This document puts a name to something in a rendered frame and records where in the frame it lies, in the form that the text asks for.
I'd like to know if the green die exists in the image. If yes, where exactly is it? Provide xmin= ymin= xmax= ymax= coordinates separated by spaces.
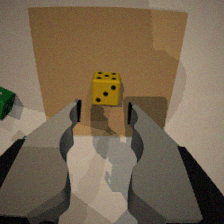
xmin=0 ymin=87 xmax=15 ymax=120

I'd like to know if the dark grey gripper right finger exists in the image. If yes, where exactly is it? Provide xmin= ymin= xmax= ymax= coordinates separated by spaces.
xmin=127 ymin=102 xmax=224 ymax=224

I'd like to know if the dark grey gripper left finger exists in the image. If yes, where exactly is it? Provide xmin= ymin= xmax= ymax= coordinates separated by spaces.
xmin=0 ymin=99 xmax=82 ymax=224

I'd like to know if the yellow die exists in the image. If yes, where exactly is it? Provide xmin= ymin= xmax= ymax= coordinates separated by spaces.
xmin=92 ymin=71 xmax=121 ymax=106

